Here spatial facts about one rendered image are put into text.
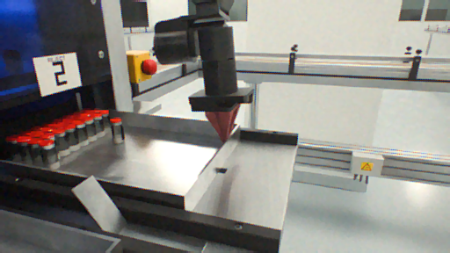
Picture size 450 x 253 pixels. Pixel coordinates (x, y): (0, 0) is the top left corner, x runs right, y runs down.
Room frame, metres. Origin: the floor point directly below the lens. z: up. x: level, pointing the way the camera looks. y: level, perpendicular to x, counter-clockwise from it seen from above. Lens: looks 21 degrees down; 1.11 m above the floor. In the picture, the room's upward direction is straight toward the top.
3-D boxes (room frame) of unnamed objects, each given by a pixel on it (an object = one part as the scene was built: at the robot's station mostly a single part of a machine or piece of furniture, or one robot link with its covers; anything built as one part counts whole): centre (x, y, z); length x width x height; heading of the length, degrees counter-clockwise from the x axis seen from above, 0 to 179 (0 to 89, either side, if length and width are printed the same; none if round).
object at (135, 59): (0.74, 0.23, 0.99); 0.08 x 0.07 x 0.07; 73
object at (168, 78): (1.05, 0.28, 0.92); 0.69 x 0.16 x 0.16; 163
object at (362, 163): (1.14, -0.63, 0.50); 0.12 x 0.05 x 0.09; 73
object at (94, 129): (0.49, 0.27, 0.90); 0.18 x 0.02 x 0.05; 162
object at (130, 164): (0.46, 0.17, 0.90); 0.34 x 0.26 x 0.04; 72
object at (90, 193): (0.25, 0.09, 0.91); 0.14 x 0.03 x 0.06; 72
